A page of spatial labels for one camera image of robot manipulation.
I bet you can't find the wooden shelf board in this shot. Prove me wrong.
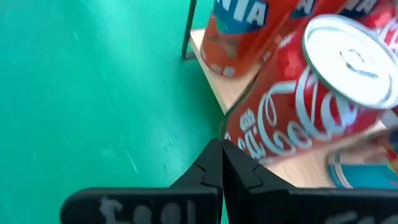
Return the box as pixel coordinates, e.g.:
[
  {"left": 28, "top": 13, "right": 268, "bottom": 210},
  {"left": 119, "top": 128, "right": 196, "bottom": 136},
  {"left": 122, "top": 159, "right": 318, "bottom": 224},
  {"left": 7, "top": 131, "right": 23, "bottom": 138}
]
[{"left": 188, "top": 28, "right": 389, "bottom": 189}]

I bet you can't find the green table mat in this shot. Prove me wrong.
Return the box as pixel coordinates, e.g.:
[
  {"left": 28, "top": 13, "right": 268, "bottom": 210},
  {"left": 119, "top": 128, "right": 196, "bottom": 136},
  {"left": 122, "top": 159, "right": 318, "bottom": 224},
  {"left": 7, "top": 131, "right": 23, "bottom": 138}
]
[{"left": 0, "top": 0, "right": 229, "bottom": 224}]

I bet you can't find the blue silver Red Bull can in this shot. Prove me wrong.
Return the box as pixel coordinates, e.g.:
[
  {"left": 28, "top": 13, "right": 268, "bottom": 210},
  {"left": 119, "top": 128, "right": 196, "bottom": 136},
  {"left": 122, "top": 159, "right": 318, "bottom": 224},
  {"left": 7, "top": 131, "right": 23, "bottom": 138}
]
[{"left": 325, "top": 130, "right": 398, "bottom": 190}]

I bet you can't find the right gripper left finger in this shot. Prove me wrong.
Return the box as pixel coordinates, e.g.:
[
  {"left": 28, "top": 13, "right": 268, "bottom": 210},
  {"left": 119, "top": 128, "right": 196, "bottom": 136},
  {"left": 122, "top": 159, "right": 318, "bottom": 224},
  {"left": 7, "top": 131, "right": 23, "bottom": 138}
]
[{"left": 59, "top": 138, "right": 224, "bottom": 224}]

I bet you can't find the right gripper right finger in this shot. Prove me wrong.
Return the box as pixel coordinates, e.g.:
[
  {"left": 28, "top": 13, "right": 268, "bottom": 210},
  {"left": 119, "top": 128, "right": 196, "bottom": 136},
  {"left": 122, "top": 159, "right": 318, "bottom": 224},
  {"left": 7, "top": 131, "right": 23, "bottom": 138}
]
[{"left": 221, "top": 138, "right": 398, "bottom": 224}]

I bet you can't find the black metal shelf frame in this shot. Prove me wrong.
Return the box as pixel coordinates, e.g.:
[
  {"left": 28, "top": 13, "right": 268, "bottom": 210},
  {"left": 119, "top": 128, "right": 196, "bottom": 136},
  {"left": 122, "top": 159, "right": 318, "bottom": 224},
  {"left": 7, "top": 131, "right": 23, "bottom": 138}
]
[{"left": 181, "top": 0, "right": 198, "bottom": 60}]

